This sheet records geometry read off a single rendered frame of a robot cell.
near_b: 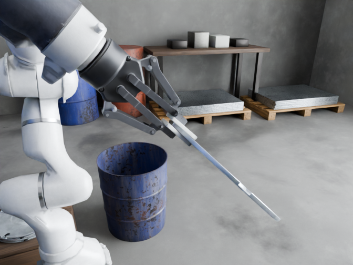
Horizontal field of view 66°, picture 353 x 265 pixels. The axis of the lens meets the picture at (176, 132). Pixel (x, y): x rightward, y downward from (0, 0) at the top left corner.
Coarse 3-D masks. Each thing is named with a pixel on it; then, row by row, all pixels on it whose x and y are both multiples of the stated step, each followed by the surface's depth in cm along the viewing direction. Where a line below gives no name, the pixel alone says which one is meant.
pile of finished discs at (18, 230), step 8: (0, 216) 129; (8, 216) 129; (0, 224) 124; (8, 224) 124; (16, 224) 124; (24, 224) 124; (0, 232) 119; (8, 232) 119; (16, 232) 119; (24, 232) 119; (32, 232) 119; (0, 240) 118; (8, 240) 117; (16, 240) 117
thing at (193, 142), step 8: (176, 128) 52; (184, 136) 48; (192, 144) 47; (224, 168) 44; (232, 176) 43; (240, 184) 52; (248, 192) 67; (256, 200) 44; (264, 208) 45; (272, 216) 47
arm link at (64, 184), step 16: (32, 128) 78; (48, 128) 79; (32, 144) 77; (48, 144) 78; (48, 160) 77; (64, 160) 79; (48, 176) 76; (64, 176) 77; (80, 176) 79; (48, 192) 75; (64, 192) 76; (80, 192) 78; (48, 208) 78
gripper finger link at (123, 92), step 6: (120, 90) 42; (126, 90) 43; (126, 96) 43; (132, 96) 44; (132, 102) 44; (138, 102) 45; (138, 108) 45; (144, 108) 46; (144, 114) 46; (150, 114) 47; (150, 120) 47; (156, 120) 48; (162, 126) 48
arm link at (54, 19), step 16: (0, 0) 31; (16, 0) 31; (32, 0) 32; (48, 0) 33; (64, 0) 34; (0, 16) 33; (16, 16) 33; (32, 16) 33; (48, 16) 33; (64, 16) 34; (0, 32) 38; (16, 32) 37; (32, 32) 35; (48, 32) 34
